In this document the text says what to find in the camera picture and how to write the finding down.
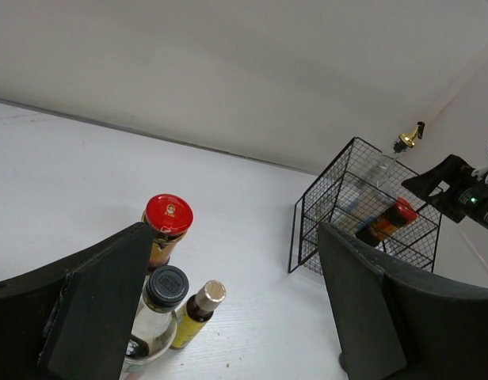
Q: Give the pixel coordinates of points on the black cap sauce bottle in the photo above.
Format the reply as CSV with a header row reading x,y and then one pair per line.
x,y
155,323

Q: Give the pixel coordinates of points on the clear glass oil bottle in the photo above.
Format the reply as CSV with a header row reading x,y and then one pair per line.
x,y
369,192

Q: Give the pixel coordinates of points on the red lid sauce jar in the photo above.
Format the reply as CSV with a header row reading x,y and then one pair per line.
x,y
169,218

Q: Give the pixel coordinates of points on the red lid chili jar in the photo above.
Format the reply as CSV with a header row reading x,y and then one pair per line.
x,y
398,215

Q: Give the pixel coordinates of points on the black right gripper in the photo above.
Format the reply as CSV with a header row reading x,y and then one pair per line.
x,y
455,189

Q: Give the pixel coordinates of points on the black wire basket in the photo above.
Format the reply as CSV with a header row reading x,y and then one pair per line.
x,y
415,243

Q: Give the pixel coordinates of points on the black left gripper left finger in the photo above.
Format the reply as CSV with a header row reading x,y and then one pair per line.
x,y
72,318

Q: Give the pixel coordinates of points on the small yellow label bottle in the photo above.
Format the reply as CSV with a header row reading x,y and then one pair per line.
x,y
196,312

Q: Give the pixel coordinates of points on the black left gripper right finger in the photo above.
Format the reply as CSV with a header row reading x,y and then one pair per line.
x,y
396,321

